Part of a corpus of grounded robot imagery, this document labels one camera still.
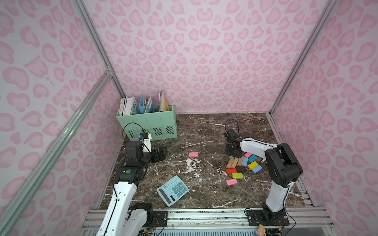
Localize pink block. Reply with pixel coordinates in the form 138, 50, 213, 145
189, 152, 198, 158
226, 179, 238, 186
244, 152, 253, 158

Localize light blue block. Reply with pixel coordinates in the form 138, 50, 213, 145
252, 165, 262, 174

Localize pink block top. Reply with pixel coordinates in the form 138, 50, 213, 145
189, 152, 198, 158

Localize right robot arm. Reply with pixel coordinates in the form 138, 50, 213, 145
223, 129, 303, 215

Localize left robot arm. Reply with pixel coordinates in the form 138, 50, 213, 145
96, 133, 164, 236

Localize wooden block left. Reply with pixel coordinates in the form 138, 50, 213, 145
226, 158, 235, 169

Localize wooden block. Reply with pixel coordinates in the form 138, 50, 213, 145
237, 156, 244, 166
226, 158, 235, 169
231, 158, 239, 169

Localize wooden block middle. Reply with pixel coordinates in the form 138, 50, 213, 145
231, 158, 239, 169

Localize wooden block right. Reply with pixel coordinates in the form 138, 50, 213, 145
237, 156, 244, 166

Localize dark brown block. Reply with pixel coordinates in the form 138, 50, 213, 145
236, 166, 246, 173

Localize teal block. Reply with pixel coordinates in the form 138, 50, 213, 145
248, 154, 257, 163

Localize red block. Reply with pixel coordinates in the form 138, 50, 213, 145
226, 169, 238, 175

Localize yellow block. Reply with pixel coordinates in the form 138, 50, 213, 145
248, 161, 258, 170

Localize green block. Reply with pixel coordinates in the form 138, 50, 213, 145
232, 173, 243, 180

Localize mint green file organizer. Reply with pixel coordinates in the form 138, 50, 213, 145
116, 105, 178, 141

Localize teal calculator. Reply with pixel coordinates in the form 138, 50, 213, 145
157, 176, 189, 207

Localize papers in organizer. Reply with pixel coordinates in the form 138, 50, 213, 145
117, 90, 173, 117

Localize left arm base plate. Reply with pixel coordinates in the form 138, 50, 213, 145
126, 210, 168, 228

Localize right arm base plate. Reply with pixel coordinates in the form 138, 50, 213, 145
244, 208, 290, 227

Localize aluminium front rail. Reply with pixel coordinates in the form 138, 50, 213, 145
79, 206, 334, 236

